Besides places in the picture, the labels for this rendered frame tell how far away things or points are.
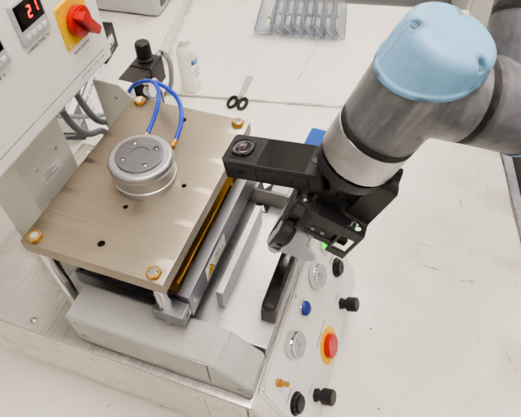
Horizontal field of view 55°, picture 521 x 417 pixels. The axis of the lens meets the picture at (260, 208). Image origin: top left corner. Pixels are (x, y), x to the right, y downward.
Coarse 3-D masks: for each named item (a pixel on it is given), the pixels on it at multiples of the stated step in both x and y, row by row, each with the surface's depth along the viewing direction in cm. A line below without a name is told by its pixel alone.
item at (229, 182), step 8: (224, 184) 68; (232, 184) 69; (224, 192) 67; (216, 200) 66; (224, 200) 67; (216, 208) 65; (208, 216) 64; (216, 216) 65; (208, 224) 63; (200, 232) 62; (200, 240) 62; (192, 248) 61; (192, 256) 60; (184, 264) 60; (192, 264) 61; (184, 272) 59; (176, 280) 58; (176, 288) 59; (176, 296) 61
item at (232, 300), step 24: (264, 216) 75; (240, 240) 68; (264, 240) 72; (240, 264) 68; (264, 264) 70; (216, 288) 68; (240, 288) 68; (264, 288) 67; (288, 288) 67; (216, 312) 65; (240, 312) 65; (240, 336) 63; (264, 336) 63
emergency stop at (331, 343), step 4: (328, 336) 80; (332, 336) 80; (336, 336) 81; (324, 340) 80; (328, 340) 80; (332, 340) 80; (336, 340) 81; (324, 344) 79; (328, 344) 79; (332, 344) 80; (336, 344) 81; (324, 348) 79; (328, 348) 79; (332, 348) 80; (336, 348) 81; (324, 352) 79; (328, 352) 79; (332, 352) 80; (336, 352) 81; (328, 356) 79; (332, 356) 80
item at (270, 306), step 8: (280, 256) 66; (288, 256) 66; (280, 264) 65; (288, 264) 65; (280, 272) 64; (288, 272) 65; (272, 280) 64; (280, 280) 64; (288, 280) 65; (272, 288) 63; (280, 288) 63; (272, 296) 62; (280, 296) 63; (264, 304) 62; (272, 304) 61; (264, 312) 62; (272, 312) 62; (272, 320) 63
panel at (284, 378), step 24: (312, 240) 78; (312, 264) 77; (312, 288) 77; (336, 288) 85; (288, 312) 70; (312, 312) 77; (336, 312) 84; (312, 336) 76; (288, 360) 70; (312, 360) 76; (264, 384) 64; (288, 384) 66; (312, 384) 76; (288, 408) 69; (312, 408) 75
